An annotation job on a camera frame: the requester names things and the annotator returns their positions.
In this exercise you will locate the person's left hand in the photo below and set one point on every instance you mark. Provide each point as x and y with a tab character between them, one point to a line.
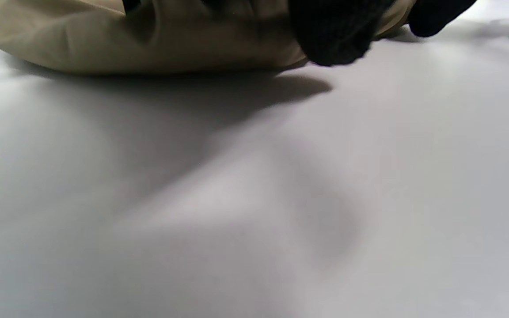
338	31

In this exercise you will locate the brown shorts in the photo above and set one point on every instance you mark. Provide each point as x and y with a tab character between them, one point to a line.
148	39

